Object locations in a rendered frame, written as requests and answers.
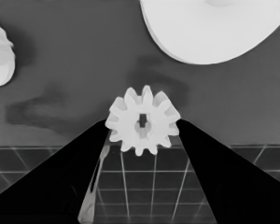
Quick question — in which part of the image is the small white toothed gear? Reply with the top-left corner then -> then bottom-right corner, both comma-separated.
104,84 -> 182,157

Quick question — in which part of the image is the large thick white disc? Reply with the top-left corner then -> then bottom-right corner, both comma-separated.
139,0 -> 280,65

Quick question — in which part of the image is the white round carrier with pins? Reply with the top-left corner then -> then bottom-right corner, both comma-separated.
0,43 -> 16,89

